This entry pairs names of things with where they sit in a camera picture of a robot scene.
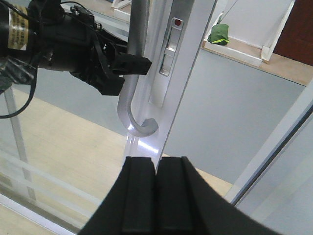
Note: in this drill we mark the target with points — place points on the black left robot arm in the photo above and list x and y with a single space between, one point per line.
19 56

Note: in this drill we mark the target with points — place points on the silver door lock plate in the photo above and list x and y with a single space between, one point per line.
171 46

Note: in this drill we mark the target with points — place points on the silver curved door handle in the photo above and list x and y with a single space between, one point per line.
136 45

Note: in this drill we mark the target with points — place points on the brown wooden door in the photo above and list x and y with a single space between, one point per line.
296 39

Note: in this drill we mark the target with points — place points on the white fixed door frame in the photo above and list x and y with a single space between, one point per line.
286 129

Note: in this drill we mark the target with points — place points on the far wooden platform white trim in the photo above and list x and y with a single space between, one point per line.
261 59

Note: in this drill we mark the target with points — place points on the white framed sliding glass door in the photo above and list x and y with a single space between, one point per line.
87 103

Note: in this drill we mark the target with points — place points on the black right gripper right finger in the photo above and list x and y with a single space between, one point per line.
195 208

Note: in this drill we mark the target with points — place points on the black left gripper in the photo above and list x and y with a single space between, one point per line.
74 42

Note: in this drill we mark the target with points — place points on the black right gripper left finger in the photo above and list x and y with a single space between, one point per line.
128 207

